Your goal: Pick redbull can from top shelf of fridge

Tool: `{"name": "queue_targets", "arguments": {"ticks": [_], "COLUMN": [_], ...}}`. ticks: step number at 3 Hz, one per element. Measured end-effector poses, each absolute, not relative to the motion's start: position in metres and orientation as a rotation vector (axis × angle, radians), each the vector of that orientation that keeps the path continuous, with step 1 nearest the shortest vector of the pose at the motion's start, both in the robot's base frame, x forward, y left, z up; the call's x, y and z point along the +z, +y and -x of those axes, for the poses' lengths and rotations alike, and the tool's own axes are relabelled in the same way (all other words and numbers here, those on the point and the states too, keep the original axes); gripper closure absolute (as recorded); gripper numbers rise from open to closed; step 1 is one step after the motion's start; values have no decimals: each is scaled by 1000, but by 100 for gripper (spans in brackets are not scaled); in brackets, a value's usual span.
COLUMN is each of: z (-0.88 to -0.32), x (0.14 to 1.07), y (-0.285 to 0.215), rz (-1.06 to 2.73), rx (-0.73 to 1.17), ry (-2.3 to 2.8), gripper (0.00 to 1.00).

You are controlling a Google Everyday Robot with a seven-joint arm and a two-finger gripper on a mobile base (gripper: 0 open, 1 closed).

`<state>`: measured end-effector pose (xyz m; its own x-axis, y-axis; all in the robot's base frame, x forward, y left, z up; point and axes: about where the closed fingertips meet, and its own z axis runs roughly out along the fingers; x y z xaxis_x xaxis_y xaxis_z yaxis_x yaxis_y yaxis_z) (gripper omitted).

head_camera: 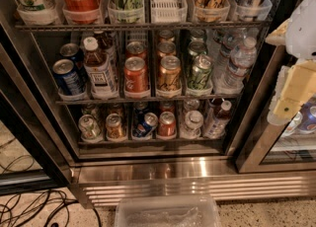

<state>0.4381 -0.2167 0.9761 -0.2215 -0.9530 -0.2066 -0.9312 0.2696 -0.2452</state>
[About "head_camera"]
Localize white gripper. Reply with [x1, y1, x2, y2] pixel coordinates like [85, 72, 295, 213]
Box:
[265, 0, 316, 120]

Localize Pepsi can behind right door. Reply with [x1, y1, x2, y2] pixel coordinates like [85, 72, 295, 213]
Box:
[298, 102, 316, 134]

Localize right glass fridge door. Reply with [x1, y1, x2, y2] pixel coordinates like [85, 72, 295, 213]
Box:
[235, 45, 316, 174]

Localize glass fridge door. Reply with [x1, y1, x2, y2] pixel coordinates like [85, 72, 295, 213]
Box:
[235, 45, 316, 174]
[0, 45, 71, 195]

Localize green LaCroix can middle front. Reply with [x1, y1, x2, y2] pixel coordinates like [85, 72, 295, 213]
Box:
[188, 54, 212, 90]

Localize green LaCroix can middle rear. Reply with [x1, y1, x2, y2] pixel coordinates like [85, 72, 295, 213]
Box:
[188, 40, 207, 56]

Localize tea bottle bottom shelf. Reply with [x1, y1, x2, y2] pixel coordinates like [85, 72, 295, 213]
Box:
[202, 99, 232, 139]

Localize orange LaCroix can middle front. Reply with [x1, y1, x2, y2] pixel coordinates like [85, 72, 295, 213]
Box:
[158, 55, 181, 92]

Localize orange LaCroix can middle rear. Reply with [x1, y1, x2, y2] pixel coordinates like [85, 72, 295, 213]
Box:
[157, 41, 176, 58]

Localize red Coke can bottom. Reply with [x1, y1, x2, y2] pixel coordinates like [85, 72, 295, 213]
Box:
[158, 112, 176, 136]

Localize red coke can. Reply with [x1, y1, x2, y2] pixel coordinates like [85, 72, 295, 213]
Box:
[125, 41, 147, 59]
[124, 56, 148, 93]
[158, 112, 176, 136]

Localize red Coke can middle front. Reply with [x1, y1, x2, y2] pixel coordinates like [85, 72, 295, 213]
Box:
[124, 56, 148, 93]

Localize red Coke can middle rear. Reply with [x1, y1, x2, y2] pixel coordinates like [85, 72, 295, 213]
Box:
[125, 41, 147, 59]

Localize blue Pepsi can bottom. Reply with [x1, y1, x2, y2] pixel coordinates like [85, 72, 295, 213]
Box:
[132, 113, 158, 138]

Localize blue pepsi can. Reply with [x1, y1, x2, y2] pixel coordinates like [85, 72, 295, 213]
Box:
[52, 59, 85, 96]
[59, 43, 84, 69]
[132, 113, 158, 138]

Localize stainless fridge body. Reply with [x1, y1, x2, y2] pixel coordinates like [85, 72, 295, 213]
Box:
[0, 0, 315, 208]

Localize orange can bottom shelf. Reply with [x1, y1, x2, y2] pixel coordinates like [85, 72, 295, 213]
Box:
[106, 113, 125, 139]

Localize green white can bottom left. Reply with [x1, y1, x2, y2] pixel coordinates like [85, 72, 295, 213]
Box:
[78, 114, 101, 139]

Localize blue Pepsi can rear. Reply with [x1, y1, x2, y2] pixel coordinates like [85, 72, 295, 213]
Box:
[59, 43, 84, 69]

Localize blue Pepsi can front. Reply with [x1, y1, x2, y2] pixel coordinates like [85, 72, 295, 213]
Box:
[52, 59, 85, 96]

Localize left glass fridge door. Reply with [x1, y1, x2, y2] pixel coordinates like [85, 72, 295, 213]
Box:
[0, 45, 71, 195]

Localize clear water bottle front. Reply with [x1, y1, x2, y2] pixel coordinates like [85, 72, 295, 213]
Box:
[224, 37, 257, 88]

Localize clear water bottle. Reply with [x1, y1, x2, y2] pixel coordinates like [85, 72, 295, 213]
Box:
[180, 111, 203, 139]
[224, 37, 257, 88]
[215, 28, 246, 75]

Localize clear water bottle rear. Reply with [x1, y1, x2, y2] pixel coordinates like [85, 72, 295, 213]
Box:
[215, 28, 246, 75]

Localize clear water bottle bottom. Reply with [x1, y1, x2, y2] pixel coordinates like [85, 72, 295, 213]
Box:
[180, 111, 203, 139]

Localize tea bottle white cap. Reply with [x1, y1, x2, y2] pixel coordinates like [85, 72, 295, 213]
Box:
[83, 37, 118, 94]

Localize clear plastic bin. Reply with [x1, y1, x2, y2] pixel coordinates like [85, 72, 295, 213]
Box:
[115, 194, 222, 227]

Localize black floor cables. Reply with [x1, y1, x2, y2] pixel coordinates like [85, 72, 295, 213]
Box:
[0, 135, 103, 227]

